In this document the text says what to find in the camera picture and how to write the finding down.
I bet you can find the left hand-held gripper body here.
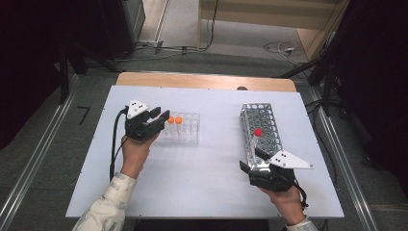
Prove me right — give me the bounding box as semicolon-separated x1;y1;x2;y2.
124;99;163;141

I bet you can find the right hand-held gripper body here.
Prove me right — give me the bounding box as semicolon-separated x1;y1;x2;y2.
249;149;315;193

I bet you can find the clear acrylic test tube rack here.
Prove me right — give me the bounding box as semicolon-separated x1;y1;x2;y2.
157;111;201;144

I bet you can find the metal test tube rack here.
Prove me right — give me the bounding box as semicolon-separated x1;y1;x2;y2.
240;102;285;171

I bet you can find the person's left hand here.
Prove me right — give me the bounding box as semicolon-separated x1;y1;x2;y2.
120;134;160;179

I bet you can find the person's right hand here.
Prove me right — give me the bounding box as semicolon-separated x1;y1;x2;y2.
260;187;306;226

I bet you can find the red cap test tube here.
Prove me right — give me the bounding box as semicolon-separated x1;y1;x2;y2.
251;128;264;155

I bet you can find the wooden table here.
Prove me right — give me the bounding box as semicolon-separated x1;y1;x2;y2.
115;71;297;93

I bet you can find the white board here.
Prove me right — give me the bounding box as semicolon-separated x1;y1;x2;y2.
65;85;344;219

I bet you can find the black tripod stand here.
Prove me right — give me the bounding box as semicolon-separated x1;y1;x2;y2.
278;0;354;117
57;41;123;104

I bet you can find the dark cabinet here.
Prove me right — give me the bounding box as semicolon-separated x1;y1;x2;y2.
99;0;147;61

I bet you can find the wooden shelf unit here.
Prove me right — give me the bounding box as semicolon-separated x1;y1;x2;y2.
197;0;350;61

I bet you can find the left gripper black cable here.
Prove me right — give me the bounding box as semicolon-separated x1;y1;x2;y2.
109;107;129;182

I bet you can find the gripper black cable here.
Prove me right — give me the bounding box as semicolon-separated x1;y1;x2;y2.
109;107;129;182
292;179;310;210

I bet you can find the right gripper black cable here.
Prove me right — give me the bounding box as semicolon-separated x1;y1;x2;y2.
292;179;310;210

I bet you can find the metal floor rail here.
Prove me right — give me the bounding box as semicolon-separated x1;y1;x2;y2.
307;86;379;231
0;75;80;222

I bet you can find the black hanging cable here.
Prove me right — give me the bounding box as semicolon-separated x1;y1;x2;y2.
195;0;219;52

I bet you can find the white floor cable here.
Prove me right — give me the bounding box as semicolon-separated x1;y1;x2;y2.
263;40;309;66

